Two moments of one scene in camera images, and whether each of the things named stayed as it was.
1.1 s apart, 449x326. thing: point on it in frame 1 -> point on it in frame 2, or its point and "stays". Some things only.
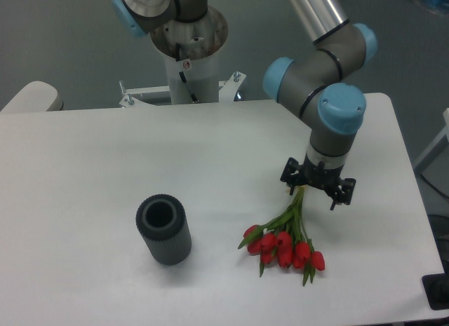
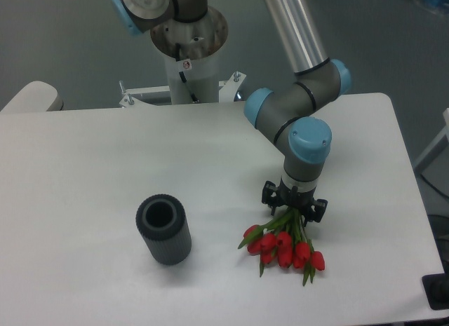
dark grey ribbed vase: (161, 220) stays
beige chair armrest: (36, 96) stays
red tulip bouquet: (283, 239) stays
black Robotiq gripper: (319, 176) -> (273, 196)
